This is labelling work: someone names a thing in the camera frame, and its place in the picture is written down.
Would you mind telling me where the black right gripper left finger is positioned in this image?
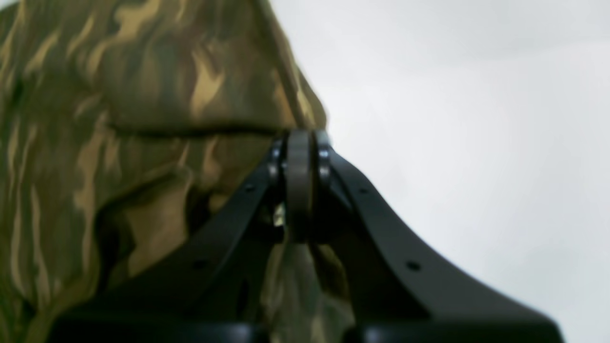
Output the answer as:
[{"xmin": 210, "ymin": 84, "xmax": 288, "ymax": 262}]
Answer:
[{"xmin": 48, "ymin": 131, "xmax": 300, "ymax": 343}]

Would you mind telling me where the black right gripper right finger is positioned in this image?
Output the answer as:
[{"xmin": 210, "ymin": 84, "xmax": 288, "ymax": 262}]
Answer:
[{"xmin": 300, "ymin": 131, "xmax": 563, "ymax": 343}]

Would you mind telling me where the camouflage t-shirt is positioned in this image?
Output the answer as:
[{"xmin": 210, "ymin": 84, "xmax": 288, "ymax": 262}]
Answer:
[{"xmin": 1, "ymin": 0, "xmax": 326, "ymax": 343}]

